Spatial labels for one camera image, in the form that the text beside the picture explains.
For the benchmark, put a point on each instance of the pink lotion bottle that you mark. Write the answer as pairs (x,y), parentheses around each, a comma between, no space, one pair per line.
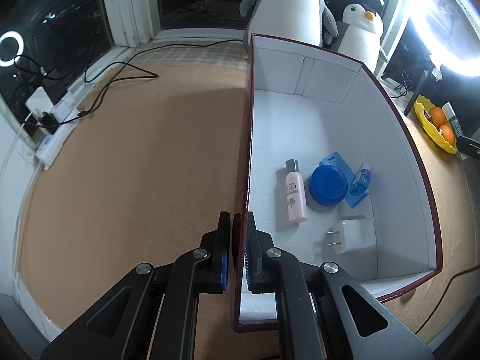
(295,193)

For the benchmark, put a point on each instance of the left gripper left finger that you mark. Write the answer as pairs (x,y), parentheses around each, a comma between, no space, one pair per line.
(151,312)

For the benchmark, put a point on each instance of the white power strip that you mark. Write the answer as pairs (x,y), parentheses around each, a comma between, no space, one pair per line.
(67,117)

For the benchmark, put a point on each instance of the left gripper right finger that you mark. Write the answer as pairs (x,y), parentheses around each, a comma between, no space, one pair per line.
(322,312)

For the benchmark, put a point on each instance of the blue round tin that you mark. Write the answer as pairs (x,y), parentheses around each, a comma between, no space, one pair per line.
(327,185)

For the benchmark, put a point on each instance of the white usb charger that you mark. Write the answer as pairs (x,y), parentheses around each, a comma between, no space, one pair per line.
(351,235)

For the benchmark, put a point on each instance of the white ring light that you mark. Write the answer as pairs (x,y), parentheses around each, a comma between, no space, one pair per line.
(449,30)

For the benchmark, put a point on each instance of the light blue phone stand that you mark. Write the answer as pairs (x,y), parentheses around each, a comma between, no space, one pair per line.
(336,160)

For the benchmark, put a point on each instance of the yellow fruit bowl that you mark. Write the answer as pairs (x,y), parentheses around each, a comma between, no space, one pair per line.
(421,108)

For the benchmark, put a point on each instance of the white wall charger block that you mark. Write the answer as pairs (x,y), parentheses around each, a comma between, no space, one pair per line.
(39,103)

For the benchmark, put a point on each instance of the large plush penguin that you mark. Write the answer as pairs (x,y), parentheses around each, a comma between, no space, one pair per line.
(308,21)

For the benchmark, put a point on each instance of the green white glue stick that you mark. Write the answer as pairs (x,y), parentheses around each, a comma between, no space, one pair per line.
(452,119)

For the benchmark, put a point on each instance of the clear blue sanitizer bottle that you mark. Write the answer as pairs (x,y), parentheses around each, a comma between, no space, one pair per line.
(362,180)

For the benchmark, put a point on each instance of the small plush penguin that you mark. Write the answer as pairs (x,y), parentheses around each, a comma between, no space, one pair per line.
(360,32)

